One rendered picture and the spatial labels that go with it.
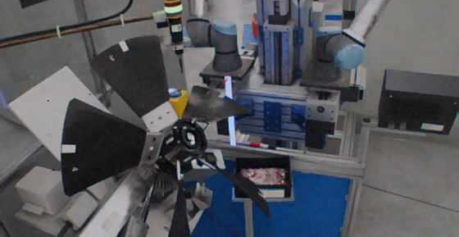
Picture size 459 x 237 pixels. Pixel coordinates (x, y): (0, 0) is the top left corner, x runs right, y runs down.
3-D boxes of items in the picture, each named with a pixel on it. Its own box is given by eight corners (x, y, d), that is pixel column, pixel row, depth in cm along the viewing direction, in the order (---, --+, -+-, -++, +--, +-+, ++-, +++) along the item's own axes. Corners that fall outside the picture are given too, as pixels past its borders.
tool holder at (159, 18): (159, 52, 95) (153, 17, 90) (156, 44, 100) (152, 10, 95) (193, 47, 96) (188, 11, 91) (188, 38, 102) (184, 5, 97)
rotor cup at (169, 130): (138, 161, 100) (165, 143, 93) (152, 123, 110) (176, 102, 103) (179, 184, 106) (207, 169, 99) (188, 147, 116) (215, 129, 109)
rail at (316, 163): (163, 148, 171) (161, 134, 167) (167, 143, 174) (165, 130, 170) (362, 180, 143) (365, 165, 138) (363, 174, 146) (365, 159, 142)
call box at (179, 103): (148, 118, 160) (144, 97, 155) (159, 107, 168) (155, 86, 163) (180, 122, 155) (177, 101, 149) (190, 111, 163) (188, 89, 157)
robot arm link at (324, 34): (333, 48, 170) (334, 21, 163) (347, 59, 159) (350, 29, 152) (310, 52, 168) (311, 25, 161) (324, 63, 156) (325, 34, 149)
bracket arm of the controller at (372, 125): (361, 129, 132) (362, 121, 130) (361, 124, 134) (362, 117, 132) (425, 136, 124) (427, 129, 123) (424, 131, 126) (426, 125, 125)
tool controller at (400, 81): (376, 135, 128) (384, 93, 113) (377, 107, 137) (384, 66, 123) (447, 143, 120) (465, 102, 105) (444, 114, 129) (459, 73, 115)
